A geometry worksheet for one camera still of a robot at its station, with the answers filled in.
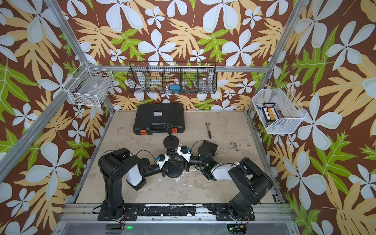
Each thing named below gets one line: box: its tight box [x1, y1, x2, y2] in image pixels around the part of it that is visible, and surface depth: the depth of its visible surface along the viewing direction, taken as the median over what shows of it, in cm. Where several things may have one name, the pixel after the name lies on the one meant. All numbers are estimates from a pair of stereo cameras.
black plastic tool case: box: [133, 102, 186, 137], surface depth 108 cm
